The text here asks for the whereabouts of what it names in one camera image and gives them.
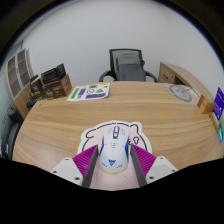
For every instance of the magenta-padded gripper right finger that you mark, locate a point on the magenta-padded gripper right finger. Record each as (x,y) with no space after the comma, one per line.
(160,168)

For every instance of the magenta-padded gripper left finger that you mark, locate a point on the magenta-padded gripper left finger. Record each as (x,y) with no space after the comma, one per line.
(68,170)

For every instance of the white blue yellow computer mouse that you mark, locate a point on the white blue yellow computer mouse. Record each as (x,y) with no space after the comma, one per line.
(114,150)

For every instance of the pink pig-shaped mouse pad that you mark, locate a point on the pink pig-shaped mouse pad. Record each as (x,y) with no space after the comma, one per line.
(91,135)

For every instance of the small blue pack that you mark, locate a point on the small blue pack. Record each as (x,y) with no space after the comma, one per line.
(220,136)

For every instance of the clear sheet with grey circle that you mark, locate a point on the clear sheet with grey circle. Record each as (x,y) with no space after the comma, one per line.
(181,93)

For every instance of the green and white leaflet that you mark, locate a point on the green and white leaflet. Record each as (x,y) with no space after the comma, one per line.
(89,92)

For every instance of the dark brown printed box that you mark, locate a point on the dark brown printed box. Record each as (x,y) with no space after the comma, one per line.
(57,88)

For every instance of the small black box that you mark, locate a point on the small black box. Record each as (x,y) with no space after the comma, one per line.
(36,88)

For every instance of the purple hanging package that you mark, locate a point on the purple hanging package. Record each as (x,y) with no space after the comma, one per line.
(219,103)

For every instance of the wooden side desk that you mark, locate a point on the wooden side desk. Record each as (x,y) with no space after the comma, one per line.
(181,75)

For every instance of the black patterned box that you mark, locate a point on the black patterned box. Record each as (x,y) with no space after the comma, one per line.
(53,74)

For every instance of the black mesh office chair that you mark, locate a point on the black mesh office chair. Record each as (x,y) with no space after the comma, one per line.
(129,68)

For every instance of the wooden shelf unit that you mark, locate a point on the wooden shelf unit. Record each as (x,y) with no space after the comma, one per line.
(16,75)

